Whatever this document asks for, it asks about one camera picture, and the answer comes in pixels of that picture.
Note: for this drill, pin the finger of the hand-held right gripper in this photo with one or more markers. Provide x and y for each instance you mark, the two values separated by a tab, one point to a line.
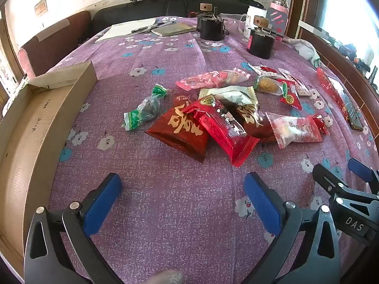
327	177
362	170

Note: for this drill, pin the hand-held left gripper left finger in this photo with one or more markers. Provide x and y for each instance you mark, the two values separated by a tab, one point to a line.
102	204

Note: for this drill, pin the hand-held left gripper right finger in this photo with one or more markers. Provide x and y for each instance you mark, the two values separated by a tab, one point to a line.
263	204

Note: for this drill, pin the pink white clear packet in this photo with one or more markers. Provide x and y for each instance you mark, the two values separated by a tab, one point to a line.
291	130

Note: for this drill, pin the dark red gold-print packet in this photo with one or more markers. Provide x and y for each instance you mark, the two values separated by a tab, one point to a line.
254	124

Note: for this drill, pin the long red green-logo packet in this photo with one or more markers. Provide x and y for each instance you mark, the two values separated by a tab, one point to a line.
225	133

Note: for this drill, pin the small red logo packet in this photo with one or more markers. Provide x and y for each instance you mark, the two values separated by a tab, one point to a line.
291	99

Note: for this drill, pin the shallow cardboard box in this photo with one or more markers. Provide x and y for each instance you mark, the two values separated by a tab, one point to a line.
29	153

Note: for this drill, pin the large red gold-print packet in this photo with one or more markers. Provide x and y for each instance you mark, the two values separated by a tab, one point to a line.
177	127

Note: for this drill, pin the green candy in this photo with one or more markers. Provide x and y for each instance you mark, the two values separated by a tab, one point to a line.
148	106

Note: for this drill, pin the cream white snack packet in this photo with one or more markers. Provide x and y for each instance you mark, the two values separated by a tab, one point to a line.
237	96

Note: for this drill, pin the long pale pink packet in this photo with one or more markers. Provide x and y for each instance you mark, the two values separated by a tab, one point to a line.
207	80

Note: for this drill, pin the dark silver foil packet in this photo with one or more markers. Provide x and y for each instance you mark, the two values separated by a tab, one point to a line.
353	112

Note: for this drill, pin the purple floral tablecloth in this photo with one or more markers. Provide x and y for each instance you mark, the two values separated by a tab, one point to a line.
177	189

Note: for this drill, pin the shiny red strip packet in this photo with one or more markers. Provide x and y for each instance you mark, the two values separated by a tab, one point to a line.
327	84

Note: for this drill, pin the white red snack packet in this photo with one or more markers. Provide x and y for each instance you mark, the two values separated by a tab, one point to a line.
302	87
265	69

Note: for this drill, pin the clear yellow cake packet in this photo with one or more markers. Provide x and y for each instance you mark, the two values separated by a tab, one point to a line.
266	85

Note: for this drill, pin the white cloth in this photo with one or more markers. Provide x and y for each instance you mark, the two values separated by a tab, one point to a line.
305	48

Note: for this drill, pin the black cylinder with wooden top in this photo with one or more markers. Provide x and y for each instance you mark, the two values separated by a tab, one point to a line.
210	26
260	44

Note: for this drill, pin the pink upholstered chair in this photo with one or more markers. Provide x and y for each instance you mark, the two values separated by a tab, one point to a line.
53	44

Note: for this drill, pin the pink thermos bottle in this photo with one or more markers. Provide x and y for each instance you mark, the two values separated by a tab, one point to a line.
278	13

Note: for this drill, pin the wooden glass door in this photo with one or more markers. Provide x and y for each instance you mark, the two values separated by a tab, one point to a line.
9	53

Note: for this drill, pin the grey book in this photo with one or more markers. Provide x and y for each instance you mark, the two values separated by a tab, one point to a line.
174	29

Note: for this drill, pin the black sofa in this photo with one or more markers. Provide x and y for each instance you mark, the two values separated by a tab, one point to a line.
142	10

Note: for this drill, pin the wooden furniture frame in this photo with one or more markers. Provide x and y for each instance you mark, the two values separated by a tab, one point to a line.
334	56

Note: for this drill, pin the brown wall label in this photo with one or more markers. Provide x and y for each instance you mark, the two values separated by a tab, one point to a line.
40	8

